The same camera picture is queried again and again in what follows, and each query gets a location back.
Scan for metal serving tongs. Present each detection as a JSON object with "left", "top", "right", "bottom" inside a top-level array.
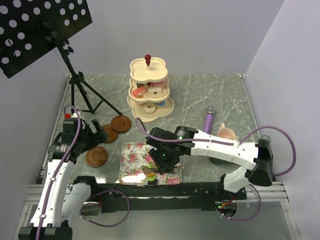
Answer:
[{"left": 141, "top": 165, "right": 181, "bottom": 176}]

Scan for colourful macarons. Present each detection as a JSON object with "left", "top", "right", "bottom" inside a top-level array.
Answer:
[{"left": 143, "top": 165, "right": 158, "bottom": 186}]

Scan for cream glazed donut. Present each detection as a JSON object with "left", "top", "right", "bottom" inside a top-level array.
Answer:
[{"left": 143, "top": 102, "right": 156, "bottom": 114}]

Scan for red striped cake slice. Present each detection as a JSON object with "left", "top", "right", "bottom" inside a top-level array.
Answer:
[{"left": 132, "top": 87, "right": 147, "bottom": 99}]

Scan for blue glazed donut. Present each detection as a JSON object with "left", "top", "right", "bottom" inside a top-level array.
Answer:
[{"left": 155, "top": 100, "right": 166, "bottom": 109}]

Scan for chocolate cake slice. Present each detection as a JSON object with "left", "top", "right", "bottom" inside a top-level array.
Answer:
[{"left": 136, "top": 83, "right": 144, "bottom": 88}]

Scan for white cake slice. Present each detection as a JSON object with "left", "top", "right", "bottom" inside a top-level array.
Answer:
[{"left": 148, "top": 87, "right": 162, "bottom": 97}]

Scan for pink cake slice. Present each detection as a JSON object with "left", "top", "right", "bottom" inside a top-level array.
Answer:
[{"left": 150, "top": 80, "right": 165, "bottom": 88}]

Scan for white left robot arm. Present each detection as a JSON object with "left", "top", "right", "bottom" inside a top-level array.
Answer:
[{"left": 18, "top": 115, "right": 108, "bottom": 240}]

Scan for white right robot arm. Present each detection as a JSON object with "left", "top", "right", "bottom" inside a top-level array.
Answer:
[{"left": 146, "top": 125, "right": 274, "bottom": 200}]

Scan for brown wooden saucer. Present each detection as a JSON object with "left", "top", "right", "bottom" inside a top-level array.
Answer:
[
  {"left": 102, "top": 124, "right": 119, "bottom": 144},
  {"left": 110, "top": 115, "right": 132, "bottom": 133},
  {"left": 85, "top": 146, "right": 108, "bottom": 168}
]

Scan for floral serving tray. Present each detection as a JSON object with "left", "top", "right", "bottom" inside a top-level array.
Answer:
[{"left": 118, "top": 142, "right": 182, "bottom": 186}]

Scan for dark green mug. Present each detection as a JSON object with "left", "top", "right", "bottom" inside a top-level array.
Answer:
[{"left": 209, "top": 157, "right": 226, "bottom": 165}]

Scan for purple glitter microphone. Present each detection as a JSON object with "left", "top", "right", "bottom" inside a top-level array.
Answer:
[{"left": 202, "top": 106, "right": 216, "bottom": 134}]

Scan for pink cup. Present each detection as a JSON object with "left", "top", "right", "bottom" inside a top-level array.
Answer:
[{"left": 217, "top": 123, "right": 236, "bottom": 141}]

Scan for cream three-tier cake stand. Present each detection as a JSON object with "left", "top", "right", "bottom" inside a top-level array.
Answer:
[{"left": 127, "top": 54, "right": 175, "bottom": 123}]

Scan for red glitter microphone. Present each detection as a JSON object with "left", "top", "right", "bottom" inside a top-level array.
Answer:
[{"left": 259, "top": 135, "right": 271, "bottom": 143}]

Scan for black perforated music stand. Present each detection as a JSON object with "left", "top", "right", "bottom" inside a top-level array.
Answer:
[{"left": 0, "top": 0, "right": 115, "bottom": 114}]

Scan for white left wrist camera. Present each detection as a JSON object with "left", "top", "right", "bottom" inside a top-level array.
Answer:
[{"left": 64, "top": 110, "right": 86, "bottom": 124}]

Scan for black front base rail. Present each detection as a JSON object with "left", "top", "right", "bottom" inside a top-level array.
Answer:
[{"left": 99, "top": 182, "right": 226, "bottom": 213}]

